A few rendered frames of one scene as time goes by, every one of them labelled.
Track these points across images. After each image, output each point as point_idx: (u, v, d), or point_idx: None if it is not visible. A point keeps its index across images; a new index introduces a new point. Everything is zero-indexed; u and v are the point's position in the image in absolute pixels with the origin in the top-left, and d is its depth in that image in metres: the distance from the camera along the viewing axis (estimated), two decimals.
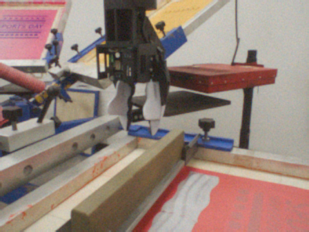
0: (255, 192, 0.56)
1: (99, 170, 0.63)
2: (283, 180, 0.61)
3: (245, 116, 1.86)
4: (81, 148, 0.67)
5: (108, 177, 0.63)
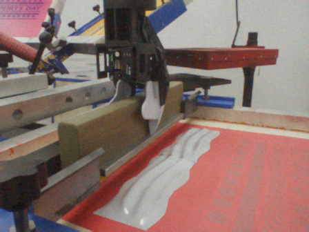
0: (258, 141, 0.53)
1: None
2: (287, 133, 0.58)
3: (245, 100, 1.83)
4: (76, 103, 0.64)
5: None
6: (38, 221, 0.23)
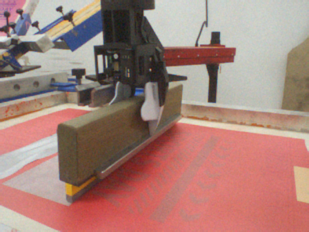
0: None
1: (14, 111, 0.69)
2: (181, 120, 0.67)
3: (210, 97, 1.92)
4: (3, 94, 0.73)
5: (22, 118, 0.68)
6: None
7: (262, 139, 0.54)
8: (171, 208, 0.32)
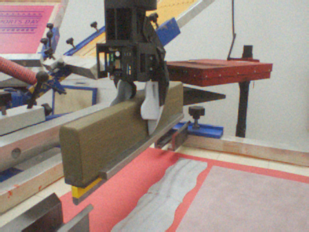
0: None
1: None
2: (271, 165, 0.62)
3: (241, 111, 1.87)
4: None
5: None
6: None
7: None
8: None
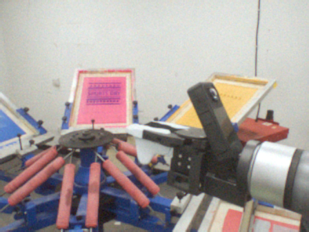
0: None
1: (213, 218, 1.33)
2: (300, 224, 1.31)
3: None
4: (201, 206, 1.37)
5: (217, 221, 1.33)
6: None
7: None
8: None
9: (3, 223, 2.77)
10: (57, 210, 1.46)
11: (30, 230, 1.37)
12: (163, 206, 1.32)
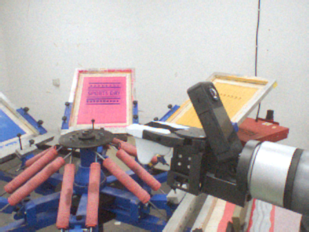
0: None
1: (214, 203, 1.31)
2: None
3: None
4: (200, 195, 1.36)
5: (219, 206, 1.30)
6: None
7: None
8: None
9: (3, 223, 2.77)
10: (57, 210, 1.46)
11: (30, 230, 1.37)
12: (162, 201, 1.32)
